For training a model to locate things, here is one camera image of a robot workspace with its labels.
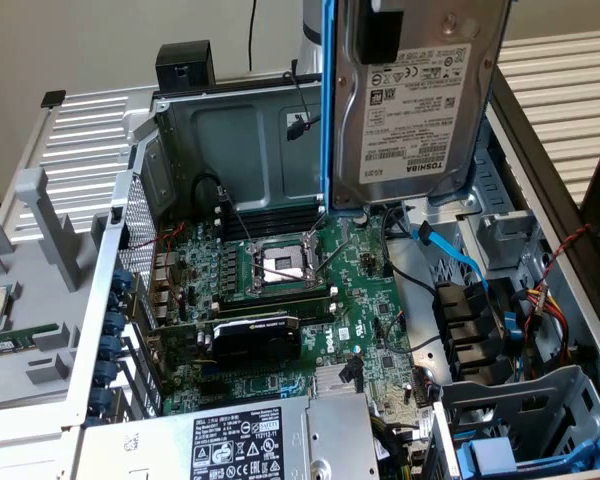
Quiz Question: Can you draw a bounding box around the black box behind case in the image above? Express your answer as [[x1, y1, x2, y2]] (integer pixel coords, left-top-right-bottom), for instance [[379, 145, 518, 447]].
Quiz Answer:
[[155, 40, 216, 94]]

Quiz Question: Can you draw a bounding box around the open grey PC case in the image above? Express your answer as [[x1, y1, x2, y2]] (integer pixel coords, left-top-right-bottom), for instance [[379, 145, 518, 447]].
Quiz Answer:
[[59, 62, 600, 480]]

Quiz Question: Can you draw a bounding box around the red black twisted wire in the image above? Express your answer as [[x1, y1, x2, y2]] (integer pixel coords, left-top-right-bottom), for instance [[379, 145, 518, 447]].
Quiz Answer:
[[529, 223, 594, 321]]

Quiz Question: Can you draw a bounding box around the silver metal drive cage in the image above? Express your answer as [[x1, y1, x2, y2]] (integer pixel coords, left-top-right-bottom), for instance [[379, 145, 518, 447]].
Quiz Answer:
[[402, 119, 551, 281]]

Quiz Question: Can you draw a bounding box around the grey metal disk bay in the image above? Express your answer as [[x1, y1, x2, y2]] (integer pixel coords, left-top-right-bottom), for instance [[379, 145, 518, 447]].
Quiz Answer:
[[432, 363, 600, 480]]

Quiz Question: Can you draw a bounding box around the thin black wire red mark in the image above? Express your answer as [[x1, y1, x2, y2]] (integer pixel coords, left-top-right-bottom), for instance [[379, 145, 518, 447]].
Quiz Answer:
[[282, 58, 314, 131]]

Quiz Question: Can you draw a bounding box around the black wire over motherboard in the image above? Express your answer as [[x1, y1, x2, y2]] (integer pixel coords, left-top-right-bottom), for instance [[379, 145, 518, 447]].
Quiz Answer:
[[379, 204, 439, 294]]

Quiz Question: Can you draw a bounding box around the open metal socket cover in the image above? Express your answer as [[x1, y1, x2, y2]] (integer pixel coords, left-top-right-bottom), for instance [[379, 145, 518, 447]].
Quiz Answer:
[[303, 209, 352, 282]]

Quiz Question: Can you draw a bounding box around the green motherboard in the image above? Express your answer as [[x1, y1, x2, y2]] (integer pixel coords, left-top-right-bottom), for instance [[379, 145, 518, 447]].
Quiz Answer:
[[149, 195, 434, 451]]

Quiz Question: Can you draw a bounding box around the silver power supply unit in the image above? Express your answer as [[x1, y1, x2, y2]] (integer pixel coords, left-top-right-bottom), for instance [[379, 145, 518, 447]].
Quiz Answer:
[[79, 392, 381, 480]]

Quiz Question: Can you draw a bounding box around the thin metal locking lever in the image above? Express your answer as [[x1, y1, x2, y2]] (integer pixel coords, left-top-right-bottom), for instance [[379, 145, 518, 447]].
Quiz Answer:
[[221, 188, 255, 247]]

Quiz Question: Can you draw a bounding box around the empty blue disk bracket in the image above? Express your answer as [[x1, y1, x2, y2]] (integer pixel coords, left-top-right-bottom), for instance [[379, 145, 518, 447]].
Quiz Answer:
[[454, 417, 600, 474]]

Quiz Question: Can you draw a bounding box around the grey plastic parts rack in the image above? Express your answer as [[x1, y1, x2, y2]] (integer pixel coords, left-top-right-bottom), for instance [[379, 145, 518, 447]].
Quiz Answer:
[[0, 167, 109, 414]]

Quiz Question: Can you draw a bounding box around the hard disk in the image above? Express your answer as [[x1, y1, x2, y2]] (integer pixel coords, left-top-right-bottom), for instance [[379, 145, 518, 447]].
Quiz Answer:
[[319, 0, 514, 219]]

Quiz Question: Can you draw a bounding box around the silver rear port block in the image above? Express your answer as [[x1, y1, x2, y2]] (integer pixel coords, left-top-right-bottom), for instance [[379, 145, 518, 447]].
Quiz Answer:
[[149, 249, 186, 324]]

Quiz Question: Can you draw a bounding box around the green RAM stick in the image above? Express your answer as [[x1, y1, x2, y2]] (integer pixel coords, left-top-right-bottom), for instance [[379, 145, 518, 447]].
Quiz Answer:
[[0, 323, 61, 356]]

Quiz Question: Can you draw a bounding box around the silver finned heatsink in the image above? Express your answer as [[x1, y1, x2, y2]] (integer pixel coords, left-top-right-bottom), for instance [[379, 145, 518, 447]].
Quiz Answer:
[[313, 355, 366, 399]]

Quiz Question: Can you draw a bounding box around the grey plastic latch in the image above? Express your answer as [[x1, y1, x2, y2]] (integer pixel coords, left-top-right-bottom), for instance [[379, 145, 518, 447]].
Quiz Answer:
[[478, 209, 537, 271]]

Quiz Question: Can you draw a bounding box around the black graphics card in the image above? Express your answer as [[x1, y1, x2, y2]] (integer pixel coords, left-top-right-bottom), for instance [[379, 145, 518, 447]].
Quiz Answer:
[[144, 312, 304, 374]]

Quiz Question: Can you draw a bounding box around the blue data wire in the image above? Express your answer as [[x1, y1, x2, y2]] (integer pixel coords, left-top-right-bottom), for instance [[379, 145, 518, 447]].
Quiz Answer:
[[416, 222, 526, 357]]

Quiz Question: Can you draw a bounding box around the short black wire loop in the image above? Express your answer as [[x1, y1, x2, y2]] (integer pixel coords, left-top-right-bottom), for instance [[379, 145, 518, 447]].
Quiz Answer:
[[190, 172, 231, 211]]

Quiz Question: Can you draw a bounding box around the black wire with black plug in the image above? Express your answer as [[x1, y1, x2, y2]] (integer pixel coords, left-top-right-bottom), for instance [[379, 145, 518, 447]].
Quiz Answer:
[[285, 112, 324, 144]]

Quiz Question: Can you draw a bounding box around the black RAM slot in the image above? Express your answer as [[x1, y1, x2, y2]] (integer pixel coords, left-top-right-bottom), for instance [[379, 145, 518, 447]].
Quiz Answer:
[[298, 302, 338, 322], [212, 287, 338, 307], [214, 195, 327, 226], [214, 207, 327, 239]]

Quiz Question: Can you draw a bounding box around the black yellow wire bundle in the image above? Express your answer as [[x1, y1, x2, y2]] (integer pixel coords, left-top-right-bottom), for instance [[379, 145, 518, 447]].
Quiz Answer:
[[371, 413, 431, 480]]

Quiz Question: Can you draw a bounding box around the CPU socket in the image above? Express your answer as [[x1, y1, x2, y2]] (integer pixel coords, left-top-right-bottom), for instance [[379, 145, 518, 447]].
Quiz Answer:
[[247, 232, 331, 301]]

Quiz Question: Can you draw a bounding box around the thin black hanging cable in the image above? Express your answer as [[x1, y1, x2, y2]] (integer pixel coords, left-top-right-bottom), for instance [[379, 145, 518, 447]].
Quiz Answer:
[[247, 0, 260, 72]]

